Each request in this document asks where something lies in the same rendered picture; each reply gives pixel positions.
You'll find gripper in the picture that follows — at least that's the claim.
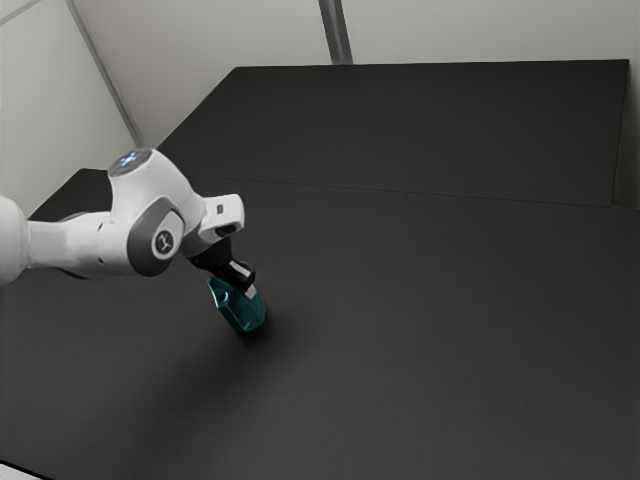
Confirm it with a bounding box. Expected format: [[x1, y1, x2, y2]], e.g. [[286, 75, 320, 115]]
[[187, 237, 258, 300]]

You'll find teal faceted mug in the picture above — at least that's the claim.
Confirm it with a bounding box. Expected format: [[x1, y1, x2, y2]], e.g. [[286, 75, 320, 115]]
[[207, 260, 268, 334]]

